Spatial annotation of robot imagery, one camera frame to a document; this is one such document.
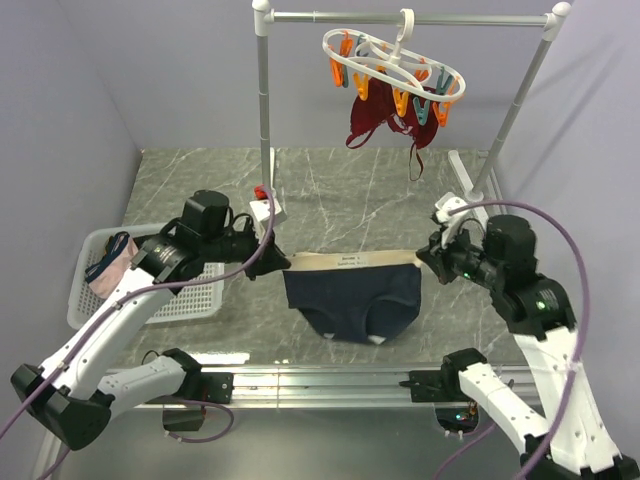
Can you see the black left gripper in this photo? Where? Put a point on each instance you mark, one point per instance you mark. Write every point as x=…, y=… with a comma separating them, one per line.
x=276, y=260

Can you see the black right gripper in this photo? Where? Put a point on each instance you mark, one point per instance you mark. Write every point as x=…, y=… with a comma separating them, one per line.
x=436, y=253

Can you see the navy blue underwear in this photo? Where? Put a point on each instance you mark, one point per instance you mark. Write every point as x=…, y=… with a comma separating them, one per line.
x=363, y=297

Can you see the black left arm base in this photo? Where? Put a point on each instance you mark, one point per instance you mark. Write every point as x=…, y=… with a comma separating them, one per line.
x=186, y=410

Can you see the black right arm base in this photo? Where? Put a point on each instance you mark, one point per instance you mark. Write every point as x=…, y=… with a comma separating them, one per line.
x=455, y=412

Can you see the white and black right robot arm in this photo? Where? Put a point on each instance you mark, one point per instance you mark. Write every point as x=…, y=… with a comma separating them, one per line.
x=569, y=439

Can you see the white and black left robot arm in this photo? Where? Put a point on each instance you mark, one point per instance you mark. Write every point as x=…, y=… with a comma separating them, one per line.
x=72, y=394

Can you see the pink underwear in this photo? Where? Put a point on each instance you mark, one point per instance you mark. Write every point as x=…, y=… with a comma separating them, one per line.
x=104, y=276

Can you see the white plastic clip hanger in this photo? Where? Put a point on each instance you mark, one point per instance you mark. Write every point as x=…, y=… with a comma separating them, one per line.
x=392, y=62

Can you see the white perforated plastic basket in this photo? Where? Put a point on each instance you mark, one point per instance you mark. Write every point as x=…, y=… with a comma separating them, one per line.
x=193, y=303

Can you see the teal clothespin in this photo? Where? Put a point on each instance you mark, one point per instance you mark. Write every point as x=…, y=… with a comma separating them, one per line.
x=444, y=82
x=421, y=109

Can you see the orange clothespin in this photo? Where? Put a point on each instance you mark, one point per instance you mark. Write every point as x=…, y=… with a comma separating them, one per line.
x=361, y=83
x=441, y=111
x=338, y=70

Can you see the dark red lace bra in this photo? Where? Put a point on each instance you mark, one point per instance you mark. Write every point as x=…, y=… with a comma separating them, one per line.
x=379, y=109

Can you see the yellow-orange clothespin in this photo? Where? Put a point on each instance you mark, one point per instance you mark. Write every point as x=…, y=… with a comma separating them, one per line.
x=401, y=100

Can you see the silver clothes rack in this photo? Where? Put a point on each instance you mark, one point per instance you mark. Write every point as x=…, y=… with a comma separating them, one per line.
x=551, y=24

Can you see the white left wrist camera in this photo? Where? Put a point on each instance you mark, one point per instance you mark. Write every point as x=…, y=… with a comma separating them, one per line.
x=261, y=211

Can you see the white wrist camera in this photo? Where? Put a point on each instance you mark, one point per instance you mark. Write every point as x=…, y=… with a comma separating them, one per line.
x=448, y=212
x=261, y=211

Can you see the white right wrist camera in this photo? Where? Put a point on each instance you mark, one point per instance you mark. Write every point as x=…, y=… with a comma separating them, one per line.
x=448, y=212

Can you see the aluminium mounting rail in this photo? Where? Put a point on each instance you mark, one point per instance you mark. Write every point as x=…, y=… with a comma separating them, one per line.
x=315, y=387

